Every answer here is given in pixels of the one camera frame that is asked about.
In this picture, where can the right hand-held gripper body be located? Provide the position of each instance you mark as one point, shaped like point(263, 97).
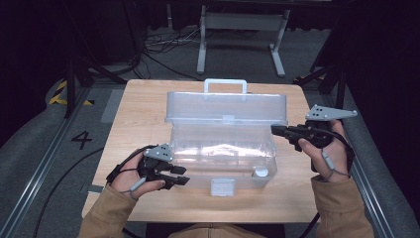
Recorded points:
point(317, 132)

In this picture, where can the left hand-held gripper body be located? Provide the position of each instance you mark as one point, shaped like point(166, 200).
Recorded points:
point(155, 163)

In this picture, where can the small white-capped bottle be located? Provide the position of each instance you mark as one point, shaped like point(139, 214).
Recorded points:
point(261, 172)

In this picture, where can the clear plastic storage box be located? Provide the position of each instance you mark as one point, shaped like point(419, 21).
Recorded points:
point(224, 145)

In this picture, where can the person's right hand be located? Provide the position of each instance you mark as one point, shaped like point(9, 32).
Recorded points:
point(335, 158)

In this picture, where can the person's left hand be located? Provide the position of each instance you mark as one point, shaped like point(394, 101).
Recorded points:
point(127, 180)

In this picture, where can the black metal stand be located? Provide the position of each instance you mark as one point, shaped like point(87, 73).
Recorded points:
point(330, 77)
point(82, 76)

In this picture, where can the person's tan-clothed torso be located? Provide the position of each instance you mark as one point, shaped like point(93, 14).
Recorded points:
point(216, 231)

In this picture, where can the yellow and black floor tape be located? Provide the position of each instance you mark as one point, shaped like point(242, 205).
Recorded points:
point(59, 95)

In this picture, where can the white metal desk frame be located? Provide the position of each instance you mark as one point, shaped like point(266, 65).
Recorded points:
point(242, 23)

